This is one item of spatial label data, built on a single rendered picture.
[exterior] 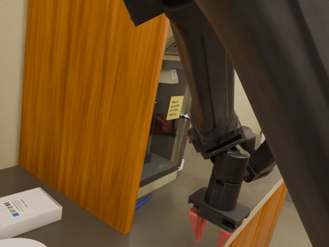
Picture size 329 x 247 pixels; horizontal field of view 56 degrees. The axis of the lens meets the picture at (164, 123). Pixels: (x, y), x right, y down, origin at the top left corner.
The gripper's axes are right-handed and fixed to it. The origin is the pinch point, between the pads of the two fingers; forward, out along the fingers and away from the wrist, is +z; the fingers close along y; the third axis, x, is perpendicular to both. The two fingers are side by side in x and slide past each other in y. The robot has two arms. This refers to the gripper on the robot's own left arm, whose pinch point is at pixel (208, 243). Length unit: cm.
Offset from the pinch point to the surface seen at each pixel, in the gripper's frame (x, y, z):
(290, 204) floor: -279, 16, 107
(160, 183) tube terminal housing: -35, 34, 13
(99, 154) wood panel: -6.1, 37.1, -3.0
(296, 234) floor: -225, -1, 107
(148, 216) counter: -17.9, 25.7, 15.2
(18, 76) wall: -6, 77, -15
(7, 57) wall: -2, 77, -21
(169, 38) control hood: -14.1, 27.3, -35.8
